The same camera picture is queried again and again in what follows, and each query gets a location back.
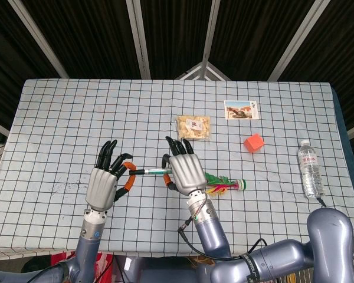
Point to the grey robot torso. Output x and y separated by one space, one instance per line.
159 272

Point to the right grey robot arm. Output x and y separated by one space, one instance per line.
274 262

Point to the picture postcard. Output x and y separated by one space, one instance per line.
241 109

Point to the red printed bag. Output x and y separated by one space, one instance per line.
104 262

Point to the orange cube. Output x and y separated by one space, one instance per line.
253 144

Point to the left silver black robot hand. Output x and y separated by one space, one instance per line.
101 188

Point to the black marker cap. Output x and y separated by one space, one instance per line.
140 172

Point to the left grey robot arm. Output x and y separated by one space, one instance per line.
88 250

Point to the colourful feather shuttlecock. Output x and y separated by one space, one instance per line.
224 184

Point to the clear plastic water bottle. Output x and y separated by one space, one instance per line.
310 171

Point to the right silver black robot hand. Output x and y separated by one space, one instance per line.
187 174

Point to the clear bag of snacks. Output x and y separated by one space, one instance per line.
193 128

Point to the white green marker body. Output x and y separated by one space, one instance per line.
157 171

